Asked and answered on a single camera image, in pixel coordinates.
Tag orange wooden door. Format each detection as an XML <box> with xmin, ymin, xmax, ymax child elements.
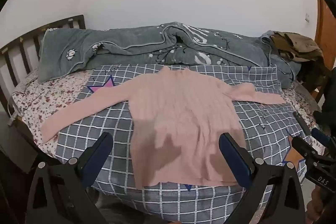
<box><xmin>316</xmin><ymin>0</ymin><xmax>336</xmax><ymax>67</ymax></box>

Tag dark wooden chair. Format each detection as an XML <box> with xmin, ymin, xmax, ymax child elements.
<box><xmin>299</xmin><ymin>55</ymin><xmax>332</xmax><ymax>104</ymax></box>

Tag brown crumpled jacket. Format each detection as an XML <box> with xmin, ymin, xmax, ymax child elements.
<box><xmin>270</xmin><ymin>32</ymin><xmax>324</xmax><ymax>62</ymax></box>

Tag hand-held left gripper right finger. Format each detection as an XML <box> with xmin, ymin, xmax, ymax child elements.
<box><xmin>218</xmin><ymin>132</ymin><xmax>306</xmax><ymax>224</ymax></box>

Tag pink knit sweater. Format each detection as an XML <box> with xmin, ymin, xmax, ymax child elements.
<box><xmin>41</xmin><ymin>67</ymin><xmax>286</xmax><ymax>186</ymax></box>

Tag grey-green flower quilt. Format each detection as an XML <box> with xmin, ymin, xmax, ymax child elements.
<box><xmin>37</xmin><ymin>21</ymin><xmax>302</xmax><ymax>89</ymax></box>

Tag grey checked star blanket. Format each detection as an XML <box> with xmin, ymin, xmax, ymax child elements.
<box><xmin>55</xmin><ymin>64</ymin><xmax>313</xmax><ymax>224</ymax></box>

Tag grey bedside cabinet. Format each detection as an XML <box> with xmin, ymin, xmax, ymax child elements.
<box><xmin>0</xmin><ymin>111</ymin><xmax>40</xmax><ymax>174</ymax></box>

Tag floral bed sheet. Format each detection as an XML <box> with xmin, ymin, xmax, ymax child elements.
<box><xmin>10</xmin><ymin>68</ymin><xmax>327</xmax><ymax>159</ymax></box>

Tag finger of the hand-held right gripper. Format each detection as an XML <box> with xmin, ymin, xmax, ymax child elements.
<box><xmin>310</xmin><ymin>128</ymin><xmax>332</xmax><ymax>147</ymax></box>
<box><xmin>292</xmin><ymin>136</ymin><xmax>324</xmax><ymax>161</ymax></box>

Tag dark wooden headboard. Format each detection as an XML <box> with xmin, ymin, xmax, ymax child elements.
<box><xmin>0</xmin><ymin>14</ymin><xmax>86</xmax><ymax>119</ymax></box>

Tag black cloth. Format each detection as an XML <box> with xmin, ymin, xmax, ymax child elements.
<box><xmin>314</xmin><ymin>72</ymin><xmax>336</xmax><ymax>140</ymax></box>

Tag white cable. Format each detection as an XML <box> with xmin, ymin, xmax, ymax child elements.
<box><xmin>8</xmin><ymin>101</ymin><xmax>19</xmax><ymax>126</ymax></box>

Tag black remote control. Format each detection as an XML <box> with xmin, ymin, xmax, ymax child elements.
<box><xmin>293</xmin><ymin>112</ymin><xmax>312</xmax><ymax>137</ymax></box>

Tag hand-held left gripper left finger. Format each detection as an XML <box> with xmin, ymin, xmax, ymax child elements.
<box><xmin>26</xmin><ymin>132</ymin><xmax>114</xmax><ymax>224</ymax></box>

